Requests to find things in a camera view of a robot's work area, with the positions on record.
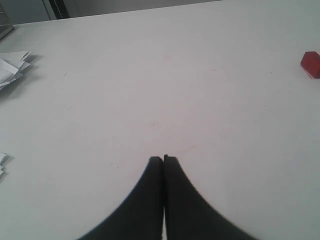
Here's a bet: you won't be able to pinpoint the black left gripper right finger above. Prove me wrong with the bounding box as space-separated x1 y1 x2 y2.
163 155 253 240

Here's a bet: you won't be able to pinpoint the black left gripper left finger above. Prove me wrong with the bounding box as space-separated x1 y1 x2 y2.
81 156 164 240

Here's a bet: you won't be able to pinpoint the red stamp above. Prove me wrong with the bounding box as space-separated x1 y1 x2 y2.
300 51 320 79

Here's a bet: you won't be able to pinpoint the white paper scraps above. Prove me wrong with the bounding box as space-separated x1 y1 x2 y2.
0 152 7 177

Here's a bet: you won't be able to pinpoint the pile of white papers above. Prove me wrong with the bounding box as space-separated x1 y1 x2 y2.
0 51 32 90

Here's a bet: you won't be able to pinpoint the dark post in background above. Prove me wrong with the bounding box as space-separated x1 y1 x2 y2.
49 0 70 20

